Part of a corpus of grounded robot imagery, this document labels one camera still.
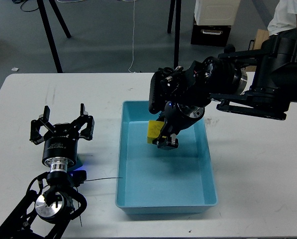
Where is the yellow block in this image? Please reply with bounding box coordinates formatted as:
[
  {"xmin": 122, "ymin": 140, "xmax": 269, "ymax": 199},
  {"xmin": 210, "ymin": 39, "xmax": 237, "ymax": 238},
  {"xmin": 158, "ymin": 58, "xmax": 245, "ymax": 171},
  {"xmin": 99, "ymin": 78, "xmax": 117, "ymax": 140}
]
[{"xmin": 147, "ymin": 120, "xmax": 164, "ymax": 144}]

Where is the dark brown wooden box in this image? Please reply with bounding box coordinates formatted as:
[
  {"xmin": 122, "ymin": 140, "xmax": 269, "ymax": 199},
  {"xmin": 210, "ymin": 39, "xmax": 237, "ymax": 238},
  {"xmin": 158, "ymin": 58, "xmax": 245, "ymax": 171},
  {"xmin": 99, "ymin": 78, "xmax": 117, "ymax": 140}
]
[{"xmin": 191, "ymin": 16, "xmax": 234, "ymax": 47}]

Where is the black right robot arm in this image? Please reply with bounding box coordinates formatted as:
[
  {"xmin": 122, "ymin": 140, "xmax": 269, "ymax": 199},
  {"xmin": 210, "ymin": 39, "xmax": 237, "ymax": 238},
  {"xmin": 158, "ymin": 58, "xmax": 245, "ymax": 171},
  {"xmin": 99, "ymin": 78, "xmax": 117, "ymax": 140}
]
[{"xmin": 147, "ymin": 36, "xmax": 297, "ymax": 150}]

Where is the white plastic appliance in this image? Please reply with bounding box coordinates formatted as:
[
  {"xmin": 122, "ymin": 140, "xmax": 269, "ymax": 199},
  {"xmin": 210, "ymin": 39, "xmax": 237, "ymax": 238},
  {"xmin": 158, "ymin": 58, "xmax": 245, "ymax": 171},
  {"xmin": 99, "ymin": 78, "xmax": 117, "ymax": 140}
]
[{"xmin": 194, "ymin": 0, "xmax": 240, "ymax": 26}]

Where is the green block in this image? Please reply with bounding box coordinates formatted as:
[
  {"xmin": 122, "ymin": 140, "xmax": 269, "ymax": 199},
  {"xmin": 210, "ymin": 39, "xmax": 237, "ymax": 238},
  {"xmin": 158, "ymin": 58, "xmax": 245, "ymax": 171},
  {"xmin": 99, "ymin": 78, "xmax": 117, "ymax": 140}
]
[{"xmin": 68, "ymin": 154, "xmax": 83, "ymax": 171}]

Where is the black tripod right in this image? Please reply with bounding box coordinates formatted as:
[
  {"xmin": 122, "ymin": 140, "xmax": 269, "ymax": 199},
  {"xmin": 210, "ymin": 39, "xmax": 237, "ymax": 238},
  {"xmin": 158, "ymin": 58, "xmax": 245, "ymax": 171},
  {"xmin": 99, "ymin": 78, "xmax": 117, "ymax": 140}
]
[{"xmin": 167, "ymin": 0, "xmax": 182, "ymax": 68}]

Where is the white hanging cable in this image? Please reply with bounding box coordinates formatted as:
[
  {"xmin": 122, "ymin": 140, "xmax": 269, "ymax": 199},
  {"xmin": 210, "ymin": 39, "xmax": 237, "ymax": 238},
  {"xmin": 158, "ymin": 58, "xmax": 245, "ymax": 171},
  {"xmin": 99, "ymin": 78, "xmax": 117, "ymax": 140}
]
[{"xmin": 117, "ymin": 0, "xmax": 142, "ymax": 74}]

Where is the black tripod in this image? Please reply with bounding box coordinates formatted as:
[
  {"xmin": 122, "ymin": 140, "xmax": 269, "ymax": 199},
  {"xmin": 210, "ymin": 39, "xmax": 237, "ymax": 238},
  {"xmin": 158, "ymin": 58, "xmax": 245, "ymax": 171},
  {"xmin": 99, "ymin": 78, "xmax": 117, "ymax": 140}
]
[
  {"xmin": 36, "ymin": 0, "xmax": 72, "ymax": 74},
  {"xmin": 167, "ymin": 0, "xmax": 182, "ymax": 68}
]

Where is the black floor cable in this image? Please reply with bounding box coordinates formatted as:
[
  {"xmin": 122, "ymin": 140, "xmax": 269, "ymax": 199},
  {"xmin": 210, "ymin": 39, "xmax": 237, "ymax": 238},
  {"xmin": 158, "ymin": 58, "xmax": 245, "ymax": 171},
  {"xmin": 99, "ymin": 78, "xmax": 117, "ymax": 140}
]
[{"xmin": 12, "ymin": 0, "xmax": 41, "ymax": 12}]

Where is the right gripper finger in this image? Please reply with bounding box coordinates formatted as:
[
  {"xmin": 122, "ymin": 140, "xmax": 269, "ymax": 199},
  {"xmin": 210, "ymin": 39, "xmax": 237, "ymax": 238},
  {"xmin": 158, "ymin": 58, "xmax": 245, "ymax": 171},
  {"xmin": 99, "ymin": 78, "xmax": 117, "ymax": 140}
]
[
  {"xmin": 152, "ymin": 121, "xmax": 170, "ymax": 145},
  {"xmin": 156, "ymin": 133, "xmax": 179, "ymax": 150}
]

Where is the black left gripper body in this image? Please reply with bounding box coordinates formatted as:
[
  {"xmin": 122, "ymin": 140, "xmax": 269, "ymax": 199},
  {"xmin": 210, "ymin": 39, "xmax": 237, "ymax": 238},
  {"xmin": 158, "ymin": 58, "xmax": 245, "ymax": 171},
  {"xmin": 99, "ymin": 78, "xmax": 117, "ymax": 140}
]
[{"xmin": 42, "ymin": 123, "xmax": 79, "ymax": 168}]

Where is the seated person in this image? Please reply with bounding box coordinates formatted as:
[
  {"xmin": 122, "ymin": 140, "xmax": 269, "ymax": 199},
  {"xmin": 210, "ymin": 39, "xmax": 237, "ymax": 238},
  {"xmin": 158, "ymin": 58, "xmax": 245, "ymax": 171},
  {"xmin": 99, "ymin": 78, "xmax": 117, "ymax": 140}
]
[{"xmin": 267, "ymin": 0, "xmax": 297, "ymax": 39}]

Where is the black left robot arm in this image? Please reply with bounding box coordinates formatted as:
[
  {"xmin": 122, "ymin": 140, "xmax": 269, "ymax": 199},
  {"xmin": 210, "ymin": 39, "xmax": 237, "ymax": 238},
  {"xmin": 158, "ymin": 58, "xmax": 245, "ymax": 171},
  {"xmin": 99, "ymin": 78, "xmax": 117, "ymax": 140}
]
[{"xmin": 0, "ymin": 104, "xmax": 95, "ymax": 239}]

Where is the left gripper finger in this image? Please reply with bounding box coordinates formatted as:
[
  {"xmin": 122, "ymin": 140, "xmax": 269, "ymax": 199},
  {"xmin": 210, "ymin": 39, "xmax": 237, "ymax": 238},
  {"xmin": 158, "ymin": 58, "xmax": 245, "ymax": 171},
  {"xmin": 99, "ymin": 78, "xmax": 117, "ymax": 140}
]
[
  {"xmin": 70, "ymin": 103, "xmax": 95, "ymax": 141},
  {"xmin": 29, "ymin": 106, "xmax": 56, "ymax": 144}
]

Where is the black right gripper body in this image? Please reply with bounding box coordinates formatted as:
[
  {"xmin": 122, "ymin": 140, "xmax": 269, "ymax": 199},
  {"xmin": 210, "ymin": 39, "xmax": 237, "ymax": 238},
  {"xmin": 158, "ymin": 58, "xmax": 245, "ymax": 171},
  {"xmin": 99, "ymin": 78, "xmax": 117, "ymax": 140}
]
[{"xmin": 159, "ymin": 101, "xmax": 204, "ymax": 133}]

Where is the blue plastic bin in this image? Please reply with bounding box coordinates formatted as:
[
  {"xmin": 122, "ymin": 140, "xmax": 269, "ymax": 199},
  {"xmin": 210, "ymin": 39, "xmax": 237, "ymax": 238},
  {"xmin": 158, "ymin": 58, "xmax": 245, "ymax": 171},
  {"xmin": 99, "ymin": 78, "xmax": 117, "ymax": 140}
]
[{"xmin": 115, "ymin": 101, "xmax": 218, "ymax": 214}]

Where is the black tripod left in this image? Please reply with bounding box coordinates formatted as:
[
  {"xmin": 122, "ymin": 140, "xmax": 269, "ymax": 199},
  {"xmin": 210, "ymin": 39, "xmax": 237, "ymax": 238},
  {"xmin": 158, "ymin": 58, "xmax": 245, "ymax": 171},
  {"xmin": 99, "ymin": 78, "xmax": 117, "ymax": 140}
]
[{"xmin": 36, "ymin": 0, "xmax": 72, "ymax": 74}]

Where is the cardboard box with handles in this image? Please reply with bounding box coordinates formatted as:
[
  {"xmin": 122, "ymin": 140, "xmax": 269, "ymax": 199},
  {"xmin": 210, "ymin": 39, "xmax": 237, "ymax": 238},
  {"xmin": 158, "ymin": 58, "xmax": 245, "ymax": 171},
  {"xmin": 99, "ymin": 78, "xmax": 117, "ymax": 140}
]
[{"xmin": 245, "ymin": 29, "xmax": 270, "ymax": 72}]

